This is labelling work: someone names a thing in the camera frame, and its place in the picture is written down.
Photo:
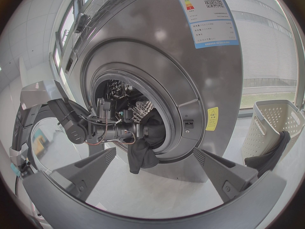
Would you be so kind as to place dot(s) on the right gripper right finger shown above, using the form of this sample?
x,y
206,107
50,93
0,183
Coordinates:
x,y
228,175

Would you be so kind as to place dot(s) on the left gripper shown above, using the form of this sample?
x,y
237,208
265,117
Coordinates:
x,y
128,132

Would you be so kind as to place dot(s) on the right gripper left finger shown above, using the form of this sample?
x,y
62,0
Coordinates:
x,y
81,178

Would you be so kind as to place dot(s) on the black garment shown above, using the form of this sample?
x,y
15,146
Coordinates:
x,y
269,161
143,156

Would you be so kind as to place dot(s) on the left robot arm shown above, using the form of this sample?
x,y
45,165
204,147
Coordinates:
x,y
71,127

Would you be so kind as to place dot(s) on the washing machine door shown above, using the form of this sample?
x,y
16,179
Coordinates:
x,y
59,151

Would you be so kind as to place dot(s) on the cream laundry basket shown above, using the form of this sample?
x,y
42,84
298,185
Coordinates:
x,y
264,123

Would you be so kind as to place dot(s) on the grey washing machine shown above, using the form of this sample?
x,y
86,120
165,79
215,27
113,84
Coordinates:
x,y
190,68

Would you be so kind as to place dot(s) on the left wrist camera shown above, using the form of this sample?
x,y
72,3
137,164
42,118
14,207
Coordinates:
x,y
128,116

